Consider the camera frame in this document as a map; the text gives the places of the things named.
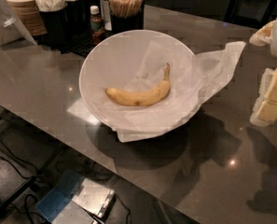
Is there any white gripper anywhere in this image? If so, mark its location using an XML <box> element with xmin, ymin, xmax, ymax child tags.
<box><xmin>249</xmin><ymin>18</ymin><xmax>277</xmax><ymax>127</ymax></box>

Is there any yellow banana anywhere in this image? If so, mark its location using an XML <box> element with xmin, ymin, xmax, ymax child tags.
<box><xmin>105</xmin><ymin>63</ymin><xmax>171</xmax><ymax>106</ymax></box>

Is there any white bowl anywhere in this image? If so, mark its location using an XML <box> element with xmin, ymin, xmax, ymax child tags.
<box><xmin>79</xmin><ymin>30</ymin><xmax>197</xmax><ymax>133</ymax></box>

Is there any white paper sheet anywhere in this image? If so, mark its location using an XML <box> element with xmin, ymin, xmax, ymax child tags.
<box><xmin>113</xmin><ymin>41</ymin><xmax>245</xmax><ymax>143</ymax></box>

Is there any black cup of wooden stirrers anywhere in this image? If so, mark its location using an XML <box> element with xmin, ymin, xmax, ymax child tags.
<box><xmin>108</xmin><ymin>0</ymin><xmax>144</xmax><ymax>33</ymax></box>

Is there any small brown sauce bottle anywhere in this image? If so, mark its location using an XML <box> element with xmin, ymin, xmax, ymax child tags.
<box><xmin>90</xmin><ymin>6</ymin><xmax>104</xmax><ymax>45</ymax></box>

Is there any black condiment organizer tray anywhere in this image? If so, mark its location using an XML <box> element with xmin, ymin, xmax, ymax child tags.
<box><xmin>35</xmin><ymin>0</ymin><xmax>114</xmax><ymax>58</ymax></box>

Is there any silver metal box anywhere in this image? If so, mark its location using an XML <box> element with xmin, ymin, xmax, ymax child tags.
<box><xmin>52</xmin><ymin>177</ymin><xmax>117</xmax><ymax>224</ymax></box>

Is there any black cup of white packets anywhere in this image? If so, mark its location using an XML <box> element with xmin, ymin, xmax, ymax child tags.
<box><xmin>35</xmin><ymin>0</ymin><xmax>70</xmax><ymax>47</ymax></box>

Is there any blue perforated box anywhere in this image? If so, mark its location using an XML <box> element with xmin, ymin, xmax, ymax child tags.
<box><xmin>36</xmin><ymin>170</ymin><xmax>85</xmax><ymax>222</ymax></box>

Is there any stack of brown paper cups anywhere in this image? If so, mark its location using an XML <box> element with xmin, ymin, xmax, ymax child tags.
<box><xmin>8</xmin><ymin>1</ymin><xmax>47</xmax><ymax>36</ymax></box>

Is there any white napkin dispenser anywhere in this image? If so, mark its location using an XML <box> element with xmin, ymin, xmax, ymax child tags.
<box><xmin>0</xmin><ymin>0</ymin><xmax>36</xmax><ymax>46</ymax></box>

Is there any black table frame bar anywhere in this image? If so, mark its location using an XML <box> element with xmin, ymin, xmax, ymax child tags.
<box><xmin>0</xmin><ymin>176</ymin><xmax>36</xmax><ymax>214</ymax></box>

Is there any black floor cable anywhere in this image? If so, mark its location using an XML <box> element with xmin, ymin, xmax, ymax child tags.
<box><xmin>0</xmin><ymin>129</ymin><xmax>41</xmax><ymax>179</ymax></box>

